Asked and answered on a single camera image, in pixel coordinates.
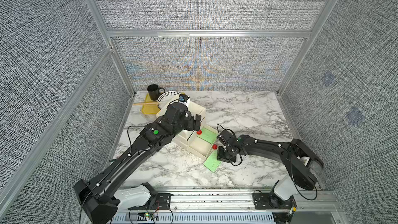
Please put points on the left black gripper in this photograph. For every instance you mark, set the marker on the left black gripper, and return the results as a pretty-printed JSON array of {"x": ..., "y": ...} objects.
[{"x": 191, "y": 126}]

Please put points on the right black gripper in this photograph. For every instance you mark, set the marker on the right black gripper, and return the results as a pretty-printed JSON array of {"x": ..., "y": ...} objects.
[{"x": 219, "y": 157}]

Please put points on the green sponge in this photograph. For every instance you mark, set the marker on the green sponge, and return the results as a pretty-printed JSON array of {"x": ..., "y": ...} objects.
[
  {"x": 208, "y": 135},
  {"x": 212, "y": 163}
]

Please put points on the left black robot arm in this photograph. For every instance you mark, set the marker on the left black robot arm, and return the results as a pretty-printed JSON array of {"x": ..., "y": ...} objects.
[{"x": 97, "y": 195}]

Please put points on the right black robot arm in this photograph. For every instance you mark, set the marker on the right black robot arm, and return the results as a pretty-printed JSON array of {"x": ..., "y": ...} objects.
[{"x": 302, "y": 164}]

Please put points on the white bowl black pattern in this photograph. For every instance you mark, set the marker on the white bowl black pattern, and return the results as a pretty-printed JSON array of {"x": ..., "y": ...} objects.
[{"x": 166, "y": 96}]

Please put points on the yellow tray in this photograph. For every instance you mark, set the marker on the yellow tray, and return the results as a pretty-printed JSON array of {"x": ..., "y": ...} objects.
[{"x": 150, "y": 109}]

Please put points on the black mug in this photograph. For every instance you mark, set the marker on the black mug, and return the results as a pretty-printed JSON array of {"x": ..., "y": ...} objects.
[{"x": 155, "y": 91}]

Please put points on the wooden chopstick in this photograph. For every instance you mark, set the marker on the wooden chopstick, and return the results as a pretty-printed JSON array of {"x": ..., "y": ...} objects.
[{"x": 146, "y": 103}]

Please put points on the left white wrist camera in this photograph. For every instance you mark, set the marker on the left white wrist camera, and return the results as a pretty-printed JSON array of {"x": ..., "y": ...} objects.
[{"x": 184, "y": 99}]

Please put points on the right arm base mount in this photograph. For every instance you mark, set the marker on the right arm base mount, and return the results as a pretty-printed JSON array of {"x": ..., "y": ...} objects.
[{"x": 270, "y": 200}]

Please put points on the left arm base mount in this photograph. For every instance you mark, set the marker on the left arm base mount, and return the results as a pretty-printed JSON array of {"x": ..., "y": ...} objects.
[{"x": 145, "y": 196}]

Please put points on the aluminium front rail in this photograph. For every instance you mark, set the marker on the aluminium front rail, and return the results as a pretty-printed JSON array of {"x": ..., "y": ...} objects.
[{"x": 205, "y": 199}]

